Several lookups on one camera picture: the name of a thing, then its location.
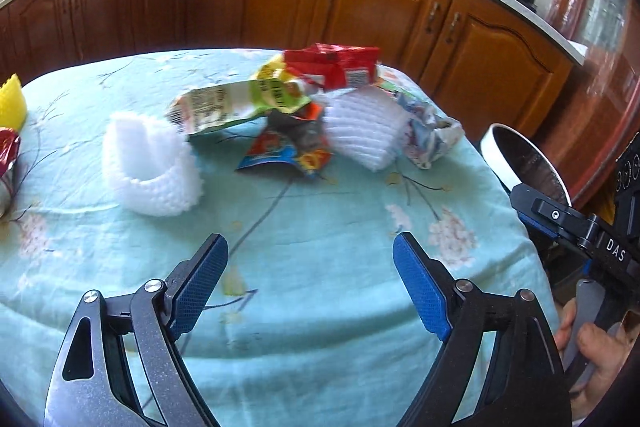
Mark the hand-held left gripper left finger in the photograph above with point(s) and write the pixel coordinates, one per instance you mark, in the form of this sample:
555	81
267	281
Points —
200	277

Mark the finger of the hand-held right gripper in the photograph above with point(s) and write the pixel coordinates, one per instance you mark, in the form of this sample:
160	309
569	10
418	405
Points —
550	212

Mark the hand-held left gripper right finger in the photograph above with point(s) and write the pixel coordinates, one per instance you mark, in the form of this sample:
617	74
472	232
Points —
417	282

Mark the white rimmed trash bin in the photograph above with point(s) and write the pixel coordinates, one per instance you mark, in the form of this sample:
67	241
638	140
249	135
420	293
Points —
492	152

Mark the yellow snack wrapper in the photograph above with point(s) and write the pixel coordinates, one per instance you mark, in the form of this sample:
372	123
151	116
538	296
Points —
272	72

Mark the red snack packet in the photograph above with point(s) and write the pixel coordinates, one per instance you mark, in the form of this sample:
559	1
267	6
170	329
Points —
340	62

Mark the person's right hand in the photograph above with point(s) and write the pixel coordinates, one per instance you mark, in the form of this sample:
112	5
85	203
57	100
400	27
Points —
605	357

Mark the white foam net sleeve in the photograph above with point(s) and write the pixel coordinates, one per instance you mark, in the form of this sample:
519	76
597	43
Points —
150	197

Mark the teal floral tablecloth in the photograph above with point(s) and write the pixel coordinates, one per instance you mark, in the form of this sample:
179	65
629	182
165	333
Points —
300	217

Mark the colourful foil snack wrapper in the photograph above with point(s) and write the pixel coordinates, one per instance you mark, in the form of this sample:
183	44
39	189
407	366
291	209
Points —
270	149

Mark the crumpled pale printed wrapper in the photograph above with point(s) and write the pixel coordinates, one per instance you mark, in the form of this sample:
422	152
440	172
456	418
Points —
425	132

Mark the white ribbed foam sheet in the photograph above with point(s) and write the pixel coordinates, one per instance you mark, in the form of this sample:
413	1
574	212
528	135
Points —
360	132

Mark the green and white snack wrapper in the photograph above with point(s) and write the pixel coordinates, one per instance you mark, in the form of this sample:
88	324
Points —
215	107

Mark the reddish wooden glass door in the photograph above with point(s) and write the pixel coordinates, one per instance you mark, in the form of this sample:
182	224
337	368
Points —
600	32

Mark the red foil wrapper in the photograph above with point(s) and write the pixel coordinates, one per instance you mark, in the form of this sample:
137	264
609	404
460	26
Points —
7	152

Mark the yellow foam net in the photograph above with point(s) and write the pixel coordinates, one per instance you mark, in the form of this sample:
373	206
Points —
11	104

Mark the wooden kitchen base cabinets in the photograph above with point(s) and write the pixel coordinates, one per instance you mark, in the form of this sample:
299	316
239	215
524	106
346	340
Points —
380	7

